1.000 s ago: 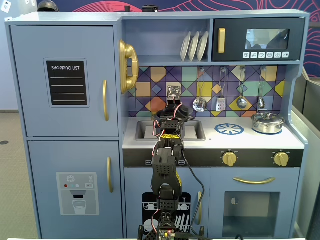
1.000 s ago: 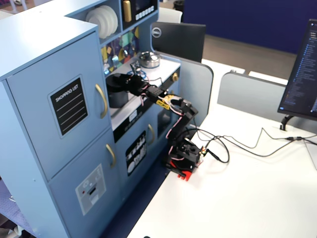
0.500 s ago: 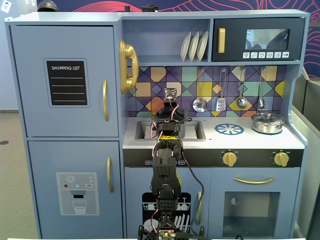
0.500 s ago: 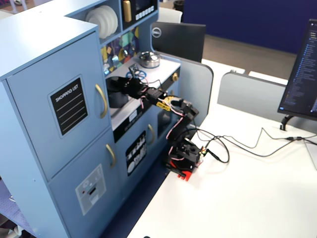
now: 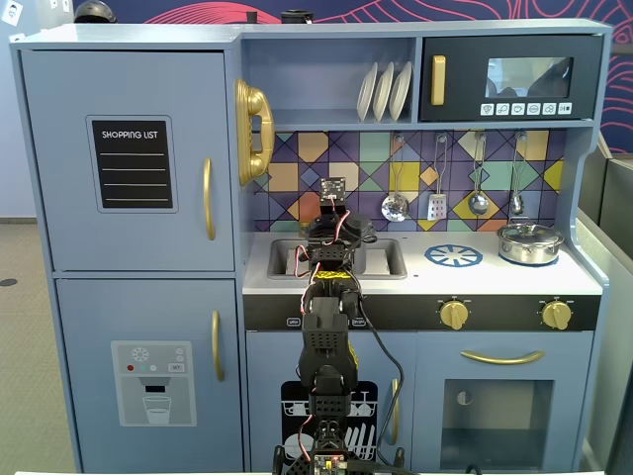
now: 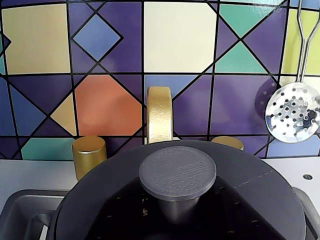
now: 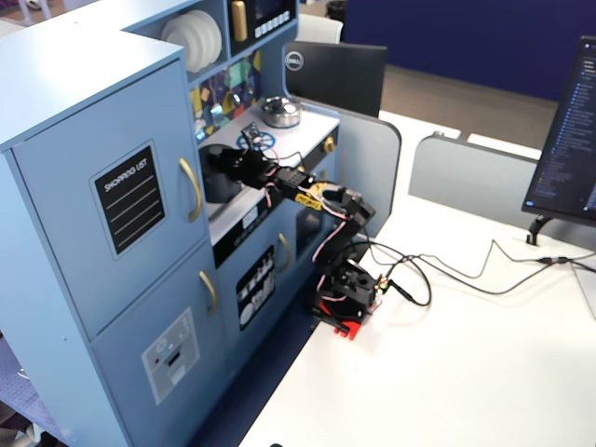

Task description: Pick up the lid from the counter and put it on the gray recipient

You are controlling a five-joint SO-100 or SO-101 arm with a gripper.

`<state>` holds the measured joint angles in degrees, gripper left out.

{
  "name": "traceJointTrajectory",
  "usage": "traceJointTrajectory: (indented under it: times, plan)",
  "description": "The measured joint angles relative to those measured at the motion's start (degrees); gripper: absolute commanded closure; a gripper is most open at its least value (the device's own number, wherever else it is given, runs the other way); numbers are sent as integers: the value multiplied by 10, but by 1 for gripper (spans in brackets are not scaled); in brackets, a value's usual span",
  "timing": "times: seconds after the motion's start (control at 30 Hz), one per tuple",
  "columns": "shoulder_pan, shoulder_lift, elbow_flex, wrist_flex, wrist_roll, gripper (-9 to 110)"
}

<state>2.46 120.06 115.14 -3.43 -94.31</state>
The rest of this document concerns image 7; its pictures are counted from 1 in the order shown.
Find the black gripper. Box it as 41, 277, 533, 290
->
221, 121, 281, 190

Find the steel pot lid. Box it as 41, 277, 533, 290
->
261, 94, 303, 115

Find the blue burner print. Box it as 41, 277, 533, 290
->
235, 129, 279, 153

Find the gray plastic pot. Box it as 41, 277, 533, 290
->
203, 156, 242, 207

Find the steel toy pot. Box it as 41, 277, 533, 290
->
260, 104, 305, 129

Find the blue oven door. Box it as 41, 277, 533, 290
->
294, 151, 340, 263

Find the white toy plate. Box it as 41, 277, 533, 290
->
190, 8, 224, 62
179, 11, 216, 67
160, 15, 202, 75

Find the black Dell monitor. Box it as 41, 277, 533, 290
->
282, 40, 388, 118

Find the black shopping list board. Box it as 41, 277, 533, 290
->
93, 144, 167, 257

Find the black toy microwave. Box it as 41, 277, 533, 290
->
227, 0, 300, 58

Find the grey desk divider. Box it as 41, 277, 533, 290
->
408, 134, 544, 214
297, 95, 402, 243

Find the black dishwasher sticker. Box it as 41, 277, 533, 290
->
235, 244, 278, 332

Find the white office chair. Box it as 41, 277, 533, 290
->
295, 12, 345, 46

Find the blue dishwasher door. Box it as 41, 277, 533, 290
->
215, 197, 308, 373

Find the blue fridge door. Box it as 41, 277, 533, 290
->
10, 57, 210, 342

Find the blue wooden toy kitchen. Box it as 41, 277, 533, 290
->
0, 0, 345, 447

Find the red table clamp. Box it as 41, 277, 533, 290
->
310, 306, 373, 344

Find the blue freezer door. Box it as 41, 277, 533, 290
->
89, 241, 230, 447

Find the black monitor stand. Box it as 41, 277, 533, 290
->
525, 213, 556, 247

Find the lit computer monitor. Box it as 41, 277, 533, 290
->
521, 35, 596, 229

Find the gold fridge door handle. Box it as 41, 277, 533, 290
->
178, 156, 204, 224

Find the gold dishwasher handle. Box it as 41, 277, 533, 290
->
277, 232, 292, 273

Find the gold microwave handle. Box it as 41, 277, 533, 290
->
230, 0, 250, 44

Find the gold freezer door handle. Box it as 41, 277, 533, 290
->
198, 269, 220, 316

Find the thick black cable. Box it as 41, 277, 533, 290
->
365, 239, 433, 308

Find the thin black cable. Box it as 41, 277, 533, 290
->
372, 237, 596, 296

